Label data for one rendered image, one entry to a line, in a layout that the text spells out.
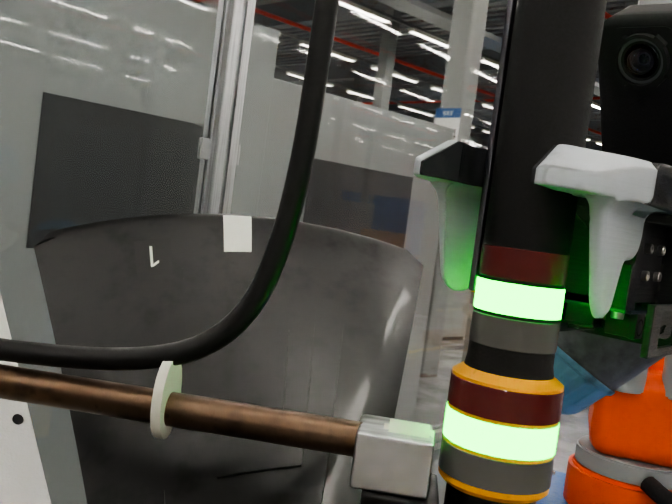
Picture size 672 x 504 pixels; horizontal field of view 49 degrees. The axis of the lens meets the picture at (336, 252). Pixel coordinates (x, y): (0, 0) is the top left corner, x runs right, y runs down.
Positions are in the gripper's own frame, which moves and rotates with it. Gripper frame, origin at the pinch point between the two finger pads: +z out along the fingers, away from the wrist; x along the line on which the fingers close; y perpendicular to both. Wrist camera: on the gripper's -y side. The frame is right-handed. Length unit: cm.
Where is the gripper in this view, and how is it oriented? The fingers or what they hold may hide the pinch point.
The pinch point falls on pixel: (496, 154)
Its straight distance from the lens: 27.4
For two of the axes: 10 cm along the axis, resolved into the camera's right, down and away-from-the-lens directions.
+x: -7.4, -1.3, 6.5
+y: -1.3, 9.9, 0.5
